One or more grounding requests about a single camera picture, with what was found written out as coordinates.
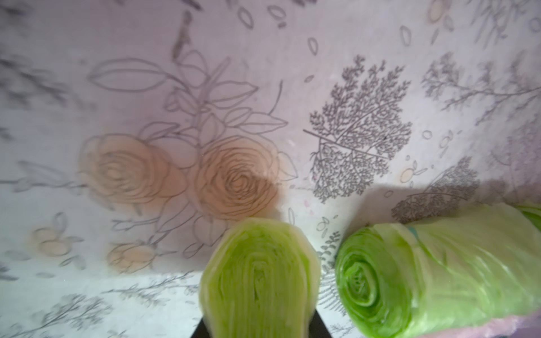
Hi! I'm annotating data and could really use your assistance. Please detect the pink trash bag roll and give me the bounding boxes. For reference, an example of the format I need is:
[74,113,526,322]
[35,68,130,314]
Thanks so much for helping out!
[421,310,540,338]

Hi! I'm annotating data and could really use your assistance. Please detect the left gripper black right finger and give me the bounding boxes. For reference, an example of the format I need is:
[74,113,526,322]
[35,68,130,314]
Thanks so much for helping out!
[309,311,332,338]

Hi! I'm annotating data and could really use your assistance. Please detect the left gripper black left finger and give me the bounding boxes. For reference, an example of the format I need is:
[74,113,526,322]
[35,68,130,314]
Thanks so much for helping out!
[191,318,211,338]

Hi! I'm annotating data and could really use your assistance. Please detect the green trash bag roll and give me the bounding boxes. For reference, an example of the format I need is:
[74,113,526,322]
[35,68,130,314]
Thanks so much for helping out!
[515,205,541,230]
[199,218,321,337]
[335,203,540,337]

